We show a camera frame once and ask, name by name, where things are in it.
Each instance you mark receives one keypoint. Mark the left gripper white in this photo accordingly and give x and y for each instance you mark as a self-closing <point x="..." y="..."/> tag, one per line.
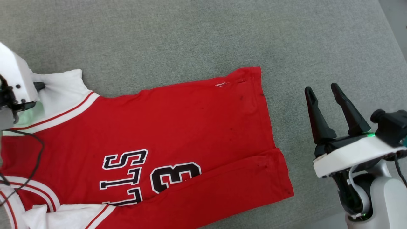
<point x="16" y="79"/>

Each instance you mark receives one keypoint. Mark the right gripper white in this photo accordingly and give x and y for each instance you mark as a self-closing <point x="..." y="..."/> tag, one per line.
<point x="349" y="156"/>

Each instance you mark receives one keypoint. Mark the red basketball jersey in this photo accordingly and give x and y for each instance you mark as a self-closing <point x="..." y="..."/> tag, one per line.
<point x="159" y="133"/>

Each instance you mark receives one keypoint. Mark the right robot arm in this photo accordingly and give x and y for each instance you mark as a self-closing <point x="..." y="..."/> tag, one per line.
<point x="378" y="197"/>

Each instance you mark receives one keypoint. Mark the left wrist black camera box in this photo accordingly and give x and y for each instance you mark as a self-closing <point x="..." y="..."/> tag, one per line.
<point x="4" y="92"/>

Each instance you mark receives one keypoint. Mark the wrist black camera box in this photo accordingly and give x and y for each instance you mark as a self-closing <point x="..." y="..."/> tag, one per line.
<point x="392" y="127"/>
<point x="4" y="92"/>

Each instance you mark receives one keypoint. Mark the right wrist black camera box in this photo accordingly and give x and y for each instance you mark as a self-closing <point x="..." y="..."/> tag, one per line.
<point x="392" y="127"/>

